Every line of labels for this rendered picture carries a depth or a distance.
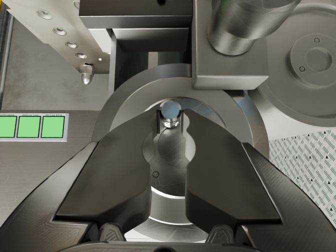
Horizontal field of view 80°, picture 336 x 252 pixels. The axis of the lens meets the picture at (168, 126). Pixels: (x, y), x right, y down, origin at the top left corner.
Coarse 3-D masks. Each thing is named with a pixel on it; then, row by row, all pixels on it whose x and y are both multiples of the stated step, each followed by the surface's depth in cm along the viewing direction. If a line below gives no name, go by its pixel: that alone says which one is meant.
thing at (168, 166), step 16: (176, 96) 15; (208, 112) 15; (160, 128) 15; (176, 128) 15; (160, 144) 15; (176, 144) 15; (160, 160) 15; (176, 160) 15; (160, 176) 14; (176, 176) 14; (160, 192) 14; (176, 192) 14
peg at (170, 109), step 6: (162, 102) 12; (168, 102) 12; (174, 102) 12; (162, 108) 12; (168, 108) 12; (174, 108) 12; (180, 108) 12; (162, 114) 12; (168, 114) 12; (174, 114) 12; (180, 114) 12; (162, 120) 13; (168, 120) 12; (174, 120) 12; (168, 126) 14; (174, 126) 15
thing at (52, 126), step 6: (48, 120) 50; (54, 120) 50; (60, 120) 50; (48, 126) 50; (54, 126) 50; (60, 126) 50; (42, 132) 50; (48, 132) 49; (54, 132) 49; (60, 132) 49
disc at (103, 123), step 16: (176, 64) 18; (128, 80) 18; (144, 80) 18; (112, 96) 17; (128, 96) 17; (240, 96) 17; (112, 112) 17; (256, 112) 17; (96, 128) 17; (256, 128) 17; (256, 144) 17; (144, 224) 16; (160, 224) 16; (192, 224) 16; (160, 240) 16; (176, 240) 16; (192, 240) 16
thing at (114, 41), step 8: (112, 32) 19; (112, 40) 19; (112, 48) 19; (120, 48) 20; (112, 56) 19; (120, 56) 20; (128, 56) 24; (136, 56) 29; (144, 56) 38; (112, 64) 18; (120, 64) 20; (128, 64) 24; (136, 64) 29; (144, 64) 38; (112, 72) 18; (120, 72) 20; (128, 72) 24; (136, 72) 29; (112, 80) 18; (120, 80) 20; (112, 88) 18
